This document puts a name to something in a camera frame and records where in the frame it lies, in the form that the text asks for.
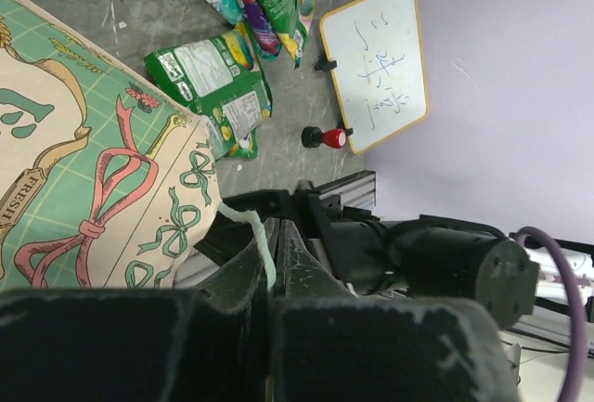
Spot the purple berries candy packet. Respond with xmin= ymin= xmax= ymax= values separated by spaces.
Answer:
xmin=236 ymin=0 xmax=282 ymax=60

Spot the green patterned paper bag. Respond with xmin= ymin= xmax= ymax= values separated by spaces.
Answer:
xmin=1 ymin=0 xmax=221 ymax=291

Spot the dark green candy packet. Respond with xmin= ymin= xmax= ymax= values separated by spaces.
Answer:
xmin=144 ymin=23 xmax=263 ymax=114

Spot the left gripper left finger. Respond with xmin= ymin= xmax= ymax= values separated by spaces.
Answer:
xmin=1 ymin=218 xmax=268 ymax=401

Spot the red black stamp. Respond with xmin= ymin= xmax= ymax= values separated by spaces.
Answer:
xmin=301 ymin=126 xmax=347 ymax=149

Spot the small whiteboard yellow frame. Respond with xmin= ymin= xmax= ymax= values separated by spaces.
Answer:
xmin=319 ymin=0 xmax=429 ymax=154

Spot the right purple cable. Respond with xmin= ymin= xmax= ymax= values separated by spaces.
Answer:
xmin=514 ymin=225 xmax=590 ymax=402

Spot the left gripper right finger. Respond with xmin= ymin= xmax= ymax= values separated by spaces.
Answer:
xmin=271 ymin=227 xmax=519 ymax=401

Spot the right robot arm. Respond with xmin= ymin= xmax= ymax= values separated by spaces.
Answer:
xmin=224 ymin=190 xmax=570 ymax=329

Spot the aluminium rail frame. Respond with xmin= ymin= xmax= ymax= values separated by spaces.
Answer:
xmin=296 ymin=170 xmax=377 ymax=211

